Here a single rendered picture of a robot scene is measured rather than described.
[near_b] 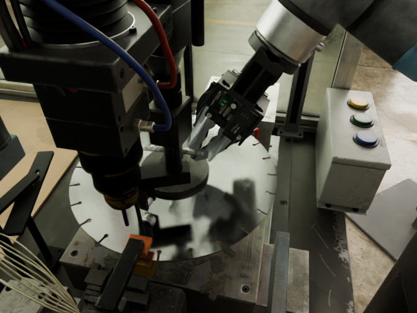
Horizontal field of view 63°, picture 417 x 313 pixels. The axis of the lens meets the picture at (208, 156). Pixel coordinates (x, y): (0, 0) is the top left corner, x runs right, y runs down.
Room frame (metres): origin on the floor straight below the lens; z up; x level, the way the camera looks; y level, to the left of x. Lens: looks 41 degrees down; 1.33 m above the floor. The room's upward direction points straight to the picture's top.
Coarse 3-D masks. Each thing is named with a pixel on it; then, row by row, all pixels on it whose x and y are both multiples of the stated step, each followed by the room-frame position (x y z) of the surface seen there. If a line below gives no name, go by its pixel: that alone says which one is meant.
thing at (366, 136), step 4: (360, 132) 0.56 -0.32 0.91; (364, 132) 0.56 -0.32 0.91; (368, 132) 0.56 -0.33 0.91; (356, 136) 0.56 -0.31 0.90; (360, 136) 0.55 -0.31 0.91; (364, 136) 0.55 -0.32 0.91; (368, 136) 0.55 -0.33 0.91; (372, 136) 0.55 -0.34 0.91; (376, 136) 0.55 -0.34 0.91; (360, 140) 0.54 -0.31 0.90; (364, 140) 0.54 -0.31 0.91; (368, 140) 0.54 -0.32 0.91; (372, 140) 0.54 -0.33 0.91; (376, 140) 0.54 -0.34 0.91; (364, 144) 0.53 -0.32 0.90; (368, 144) 0.53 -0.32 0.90; (372, 144) 0.53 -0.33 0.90
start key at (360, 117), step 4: (360, 112) 0.64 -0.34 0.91; (356, 116) 0.62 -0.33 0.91; (360, 116) 0.62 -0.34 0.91; (364, 116) 0.62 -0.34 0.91; (368, 116) 0.62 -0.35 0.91; (356, 120) 0.61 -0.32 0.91; (360, 120) 0.61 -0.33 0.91; (364, 120) 0.61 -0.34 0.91; (368, 120) 0.61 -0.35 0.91; (360, 124) 0.60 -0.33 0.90; (364, 124) 0.60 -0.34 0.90; (368, 124) 0.60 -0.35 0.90
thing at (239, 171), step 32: (224, 160) 0.43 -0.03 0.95; (256, 160) 0.43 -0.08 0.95; (96, 192) 0.36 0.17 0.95; (192, 192) 0.36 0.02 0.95; (224, 192) 0.36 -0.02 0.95; (256, 192) 0.36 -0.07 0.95; (96, 224) 0.29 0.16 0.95; (160, 224) 0.29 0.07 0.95; (192, 224) 0.29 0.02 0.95; (224, 224) 0.29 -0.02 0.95; (256, 224) 0.29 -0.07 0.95; (160, 256) 0.24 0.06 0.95; (192, 256) 0.24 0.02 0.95
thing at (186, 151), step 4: (144, 144) 0.41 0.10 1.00; (144, 148) 0.40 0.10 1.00; (148, 148) 0.40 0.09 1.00; (152, 148) 0.40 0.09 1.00; (156, 148) 0.40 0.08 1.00; (160, 148) 0.40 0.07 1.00; (184, 148) 0.40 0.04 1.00; (188, 148) 0.40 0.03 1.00; (192, 148) 0.40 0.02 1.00; (184, 152) 0.40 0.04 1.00; (188, 152) 0.39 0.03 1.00; (192, 152) 0.39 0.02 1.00; (196, 152) 0.39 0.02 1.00; (200, 152) 0.39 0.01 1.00
